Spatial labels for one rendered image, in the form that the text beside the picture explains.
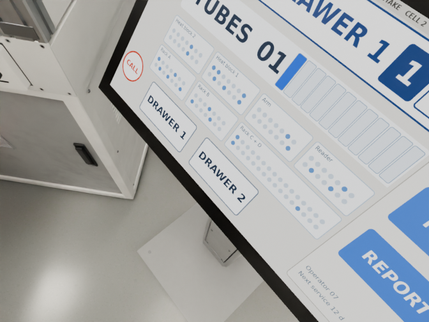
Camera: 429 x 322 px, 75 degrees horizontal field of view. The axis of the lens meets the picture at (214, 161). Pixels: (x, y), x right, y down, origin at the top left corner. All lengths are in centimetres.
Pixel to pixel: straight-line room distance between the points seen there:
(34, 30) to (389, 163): 55
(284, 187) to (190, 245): 101
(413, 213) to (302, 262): 12
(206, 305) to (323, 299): 96
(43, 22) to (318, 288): 56
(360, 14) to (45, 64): 54
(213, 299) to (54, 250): 72
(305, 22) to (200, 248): 111
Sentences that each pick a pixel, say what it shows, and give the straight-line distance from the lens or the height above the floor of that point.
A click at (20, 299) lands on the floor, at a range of 148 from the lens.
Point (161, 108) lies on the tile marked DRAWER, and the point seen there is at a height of 101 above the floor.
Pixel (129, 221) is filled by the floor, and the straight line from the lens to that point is 138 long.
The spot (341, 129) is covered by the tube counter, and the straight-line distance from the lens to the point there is 29.
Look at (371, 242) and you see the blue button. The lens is 31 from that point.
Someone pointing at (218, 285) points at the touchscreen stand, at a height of 4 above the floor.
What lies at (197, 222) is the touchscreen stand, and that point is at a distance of 132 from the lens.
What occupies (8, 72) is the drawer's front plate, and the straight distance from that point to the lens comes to 69.
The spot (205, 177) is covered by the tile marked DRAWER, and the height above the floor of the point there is 99.
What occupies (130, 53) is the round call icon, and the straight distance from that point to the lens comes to 43.
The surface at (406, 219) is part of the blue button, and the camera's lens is 30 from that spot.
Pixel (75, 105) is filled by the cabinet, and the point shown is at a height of 76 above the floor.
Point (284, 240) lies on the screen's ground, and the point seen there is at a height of 101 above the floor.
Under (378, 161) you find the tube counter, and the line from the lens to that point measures 29.
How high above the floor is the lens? 132
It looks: 63 degrees down
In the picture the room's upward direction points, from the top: 11 degrees clockwise
